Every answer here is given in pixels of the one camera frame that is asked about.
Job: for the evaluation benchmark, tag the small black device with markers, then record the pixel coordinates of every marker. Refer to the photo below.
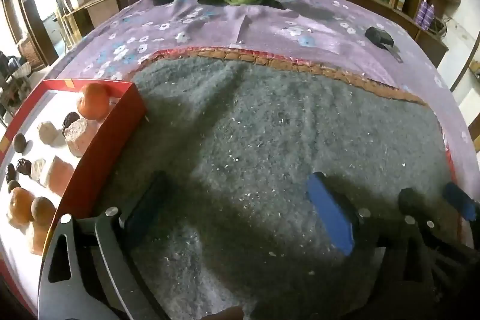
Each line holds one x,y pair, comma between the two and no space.
379,37

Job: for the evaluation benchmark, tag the large pale cake piece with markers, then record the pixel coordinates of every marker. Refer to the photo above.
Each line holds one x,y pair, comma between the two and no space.
60,175
80,138

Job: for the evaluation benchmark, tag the dark round cookie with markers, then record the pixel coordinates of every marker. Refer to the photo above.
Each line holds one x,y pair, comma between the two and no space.
70,119

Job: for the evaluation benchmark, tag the purple floral tablecloth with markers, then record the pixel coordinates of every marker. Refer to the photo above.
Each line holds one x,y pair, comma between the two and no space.
262,27

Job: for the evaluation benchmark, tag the purple bottle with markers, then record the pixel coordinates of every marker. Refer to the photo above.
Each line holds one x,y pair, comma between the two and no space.
430,15
422,13

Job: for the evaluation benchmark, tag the grey fleece blanket orange trim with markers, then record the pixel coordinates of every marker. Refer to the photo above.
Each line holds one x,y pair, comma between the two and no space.
243,136

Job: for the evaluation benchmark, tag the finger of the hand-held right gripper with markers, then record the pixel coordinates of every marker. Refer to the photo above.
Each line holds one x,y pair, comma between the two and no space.
459,202
410,202

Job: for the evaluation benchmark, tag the small pale cake piece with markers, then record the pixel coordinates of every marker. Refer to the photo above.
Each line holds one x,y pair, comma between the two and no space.
48,132
37,170

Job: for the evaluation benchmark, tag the dark red date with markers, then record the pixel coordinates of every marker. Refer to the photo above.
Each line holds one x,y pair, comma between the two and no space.
23,166
10,173

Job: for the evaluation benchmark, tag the red cardboard box white inside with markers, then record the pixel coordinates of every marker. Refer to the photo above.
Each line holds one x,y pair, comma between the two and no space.
112,132

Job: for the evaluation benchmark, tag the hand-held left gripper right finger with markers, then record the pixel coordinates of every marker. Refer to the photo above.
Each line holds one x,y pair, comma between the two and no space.
330,215

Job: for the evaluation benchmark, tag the brown longan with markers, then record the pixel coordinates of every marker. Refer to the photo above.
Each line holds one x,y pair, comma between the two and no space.
19,142
14,185
42,209

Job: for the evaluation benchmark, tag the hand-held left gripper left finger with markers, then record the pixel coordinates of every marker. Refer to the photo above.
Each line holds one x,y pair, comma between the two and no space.
148,202

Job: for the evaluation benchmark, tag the orange mandarin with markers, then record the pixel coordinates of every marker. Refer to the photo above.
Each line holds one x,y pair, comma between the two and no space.
20,205
93,100

